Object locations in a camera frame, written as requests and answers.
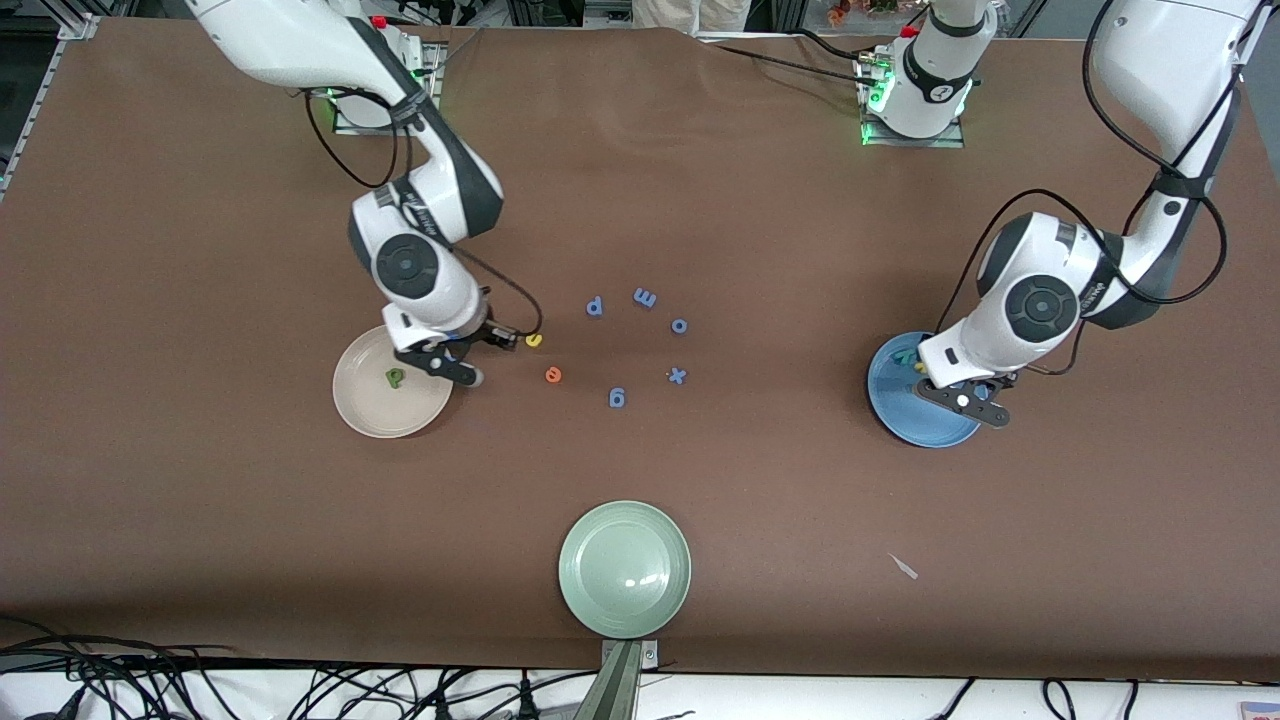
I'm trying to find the green round plate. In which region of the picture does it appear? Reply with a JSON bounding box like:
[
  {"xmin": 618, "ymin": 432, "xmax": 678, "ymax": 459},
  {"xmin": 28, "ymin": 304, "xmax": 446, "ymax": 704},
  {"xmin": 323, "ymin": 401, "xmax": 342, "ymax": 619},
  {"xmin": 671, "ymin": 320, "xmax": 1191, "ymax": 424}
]
[{"xmin": 558, "ymin": 500, "xmax": 693, "ymax": 640}]

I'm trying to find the black cable on table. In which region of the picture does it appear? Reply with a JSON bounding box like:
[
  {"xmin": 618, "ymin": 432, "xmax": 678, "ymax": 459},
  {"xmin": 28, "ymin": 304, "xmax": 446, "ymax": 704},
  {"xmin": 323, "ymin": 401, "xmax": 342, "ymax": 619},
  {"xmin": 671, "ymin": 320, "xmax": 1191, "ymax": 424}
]
[{"xmin": 700, "ymin": 28, "xmax": 881, "ymax": 86}]

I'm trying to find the blue round plate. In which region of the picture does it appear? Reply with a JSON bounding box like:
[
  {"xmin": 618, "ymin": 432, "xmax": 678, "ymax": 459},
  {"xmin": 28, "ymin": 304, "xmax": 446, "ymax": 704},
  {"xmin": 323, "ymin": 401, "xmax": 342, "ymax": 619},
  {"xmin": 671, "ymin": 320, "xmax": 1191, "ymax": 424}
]
[{"xmin": 866, "ymin": 331, "xmax": 990, "ymax": 449}]

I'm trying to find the black cable tangle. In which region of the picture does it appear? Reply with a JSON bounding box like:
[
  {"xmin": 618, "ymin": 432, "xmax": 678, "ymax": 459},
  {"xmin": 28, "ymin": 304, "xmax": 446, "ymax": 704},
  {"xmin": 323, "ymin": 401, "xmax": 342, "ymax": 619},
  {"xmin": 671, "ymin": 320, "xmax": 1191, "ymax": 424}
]
[{"xmin": 0, "ymin": 615, "xmax": 601, "ymax": 720}]

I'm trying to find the person in beige trousers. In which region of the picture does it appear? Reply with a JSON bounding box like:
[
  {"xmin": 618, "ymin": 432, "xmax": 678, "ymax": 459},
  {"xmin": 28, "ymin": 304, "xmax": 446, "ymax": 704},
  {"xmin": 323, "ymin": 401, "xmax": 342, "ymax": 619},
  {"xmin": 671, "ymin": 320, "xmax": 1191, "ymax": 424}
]
[{"xmin": 635, "ymin": 0, "xmax": 751, "ymax": 33}]

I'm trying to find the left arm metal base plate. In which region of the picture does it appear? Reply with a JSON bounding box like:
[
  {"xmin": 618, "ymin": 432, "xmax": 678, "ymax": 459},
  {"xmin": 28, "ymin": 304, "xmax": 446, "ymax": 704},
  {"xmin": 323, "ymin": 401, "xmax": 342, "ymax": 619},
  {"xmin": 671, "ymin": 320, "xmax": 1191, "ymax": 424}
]
[{"xmin": 860, "ymin": 50, "xmax": 967, "ymax": 149}]

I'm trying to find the beige round plate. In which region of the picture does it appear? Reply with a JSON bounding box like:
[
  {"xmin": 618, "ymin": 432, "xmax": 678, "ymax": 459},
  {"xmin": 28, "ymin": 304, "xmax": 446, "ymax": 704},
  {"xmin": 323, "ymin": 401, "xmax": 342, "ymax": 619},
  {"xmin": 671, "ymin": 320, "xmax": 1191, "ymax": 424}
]
[{"xmin": 332, "ymin": 322, "xmax": 456, "ymax": 440}]

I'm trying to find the grey metal camera bracket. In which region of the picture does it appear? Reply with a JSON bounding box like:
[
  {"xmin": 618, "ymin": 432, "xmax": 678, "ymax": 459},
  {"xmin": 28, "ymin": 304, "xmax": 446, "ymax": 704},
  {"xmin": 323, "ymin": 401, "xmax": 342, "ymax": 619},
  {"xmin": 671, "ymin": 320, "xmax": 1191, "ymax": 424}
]
[{"xmin": 575, "ymin": 640, "xmax": 661, "ymax": 720}]

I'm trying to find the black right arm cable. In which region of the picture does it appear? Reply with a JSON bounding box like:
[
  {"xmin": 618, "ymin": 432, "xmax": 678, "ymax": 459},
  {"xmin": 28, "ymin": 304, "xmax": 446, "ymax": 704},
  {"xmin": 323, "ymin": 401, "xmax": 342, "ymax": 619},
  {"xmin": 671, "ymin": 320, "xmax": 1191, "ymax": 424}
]
[{"xmin": 305, "ymin": 88, "xmax": 546, "ymax": 339}]

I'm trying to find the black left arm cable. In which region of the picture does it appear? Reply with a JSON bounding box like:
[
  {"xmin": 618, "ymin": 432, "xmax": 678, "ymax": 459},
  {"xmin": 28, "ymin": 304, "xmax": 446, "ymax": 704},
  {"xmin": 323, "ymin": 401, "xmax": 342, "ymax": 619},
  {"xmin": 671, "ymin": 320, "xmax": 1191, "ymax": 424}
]
[{"xmin": 940, "ymin": 0, "xmax": 1229, "ymax": 376}]

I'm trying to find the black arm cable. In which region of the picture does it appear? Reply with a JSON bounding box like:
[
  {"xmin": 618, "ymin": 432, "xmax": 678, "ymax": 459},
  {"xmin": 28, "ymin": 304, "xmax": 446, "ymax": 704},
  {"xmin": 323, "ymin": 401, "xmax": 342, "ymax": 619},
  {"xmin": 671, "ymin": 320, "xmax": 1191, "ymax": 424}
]
[
  {"xmin": 940, "ymin": 0, "xmax": 1229, "ymax": 376},
  {"xmin": 305, "ymin": 88, "xmax": 546, "ymax": 339}
]

